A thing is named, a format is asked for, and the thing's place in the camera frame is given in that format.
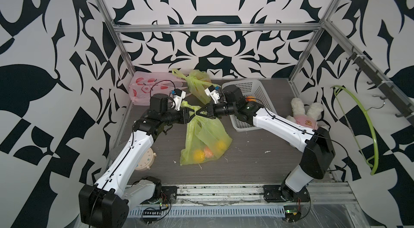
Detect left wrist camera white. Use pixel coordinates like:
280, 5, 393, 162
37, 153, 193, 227
171, 89, 186, 111

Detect yellow orange fruit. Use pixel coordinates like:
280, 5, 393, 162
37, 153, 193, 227
193, 150, 206, 164

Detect beige alarm clock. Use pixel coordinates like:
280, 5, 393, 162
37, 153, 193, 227
135, 148, 157, 172

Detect green avocado plastic bag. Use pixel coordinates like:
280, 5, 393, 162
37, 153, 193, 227
180, 101, 232, 166

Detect aluminium frame bar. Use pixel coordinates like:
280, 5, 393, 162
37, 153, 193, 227
113, 23, 321, 33

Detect white plastic basket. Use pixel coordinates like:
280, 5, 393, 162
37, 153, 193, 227
222, 79, 277, 133

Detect black hook rack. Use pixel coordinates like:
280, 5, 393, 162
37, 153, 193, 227
347, 46, 414, 126

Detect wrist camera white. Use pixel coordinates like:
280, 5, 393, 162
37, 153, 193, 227
204, 85, 225, 104
171, 89, 186, 111

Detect pink plastic bag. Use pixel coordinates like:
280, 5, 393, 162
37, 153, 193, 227
128, 72, 187, 106

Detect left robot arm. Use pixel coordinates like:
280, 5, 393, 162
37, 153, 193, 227
79, 89, 191, 228

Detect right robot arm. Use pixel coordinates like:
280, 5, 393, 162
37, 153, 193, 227
197, 85, 335, 194

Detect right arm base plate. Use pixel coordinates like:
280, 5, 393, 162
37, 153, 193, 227
263, 184, 311, 203

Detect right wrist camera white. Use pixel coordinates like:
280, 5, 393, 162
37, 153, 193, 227
204, 85, 225, 104

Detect plush bunny toy pink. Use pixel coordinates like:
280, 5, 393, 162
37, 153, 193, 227
286, 98, 329, 131

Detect green hoop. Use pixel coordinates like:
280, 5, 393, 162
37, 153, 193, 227
331, 85, 380, 176

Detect pink peach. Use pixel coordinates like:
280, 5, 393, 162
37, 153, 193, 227
246, 95, 257, 102

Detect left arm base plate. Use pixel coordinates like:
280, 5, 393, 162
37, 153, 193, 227
142, 186, 178, 204

